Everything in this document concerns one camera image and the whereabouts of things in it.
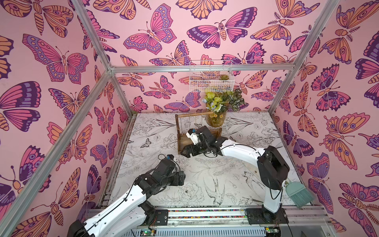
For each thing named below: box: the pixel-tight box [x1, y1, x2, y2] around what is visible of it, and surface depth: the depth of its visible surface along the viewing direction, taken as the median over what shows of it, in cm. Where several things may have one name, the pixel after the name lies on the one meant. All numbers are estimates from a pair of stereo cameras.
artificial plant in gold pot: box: [202, 89, 245, 128], surface depth 104 cm
